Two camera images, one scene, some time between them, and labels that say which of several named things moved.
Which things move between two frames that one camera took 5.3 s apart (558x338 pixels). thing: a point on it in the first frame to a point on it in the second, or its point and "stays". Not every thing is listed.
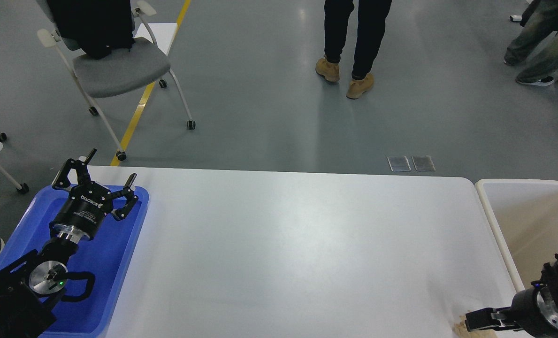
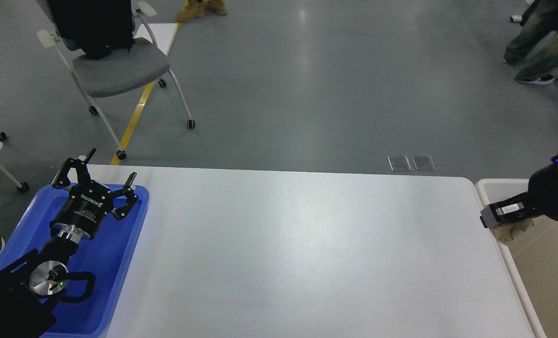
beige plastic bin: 533,220 stays
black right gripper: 528,315 to 550,192
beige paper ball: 460,330 to 512,233
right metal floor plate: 423,163 stays
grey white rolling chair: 125,69 stays
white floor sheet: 164,33 stays
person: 371,24 to 194,9
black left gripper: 83,213 stays
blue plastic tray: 106,256 stays
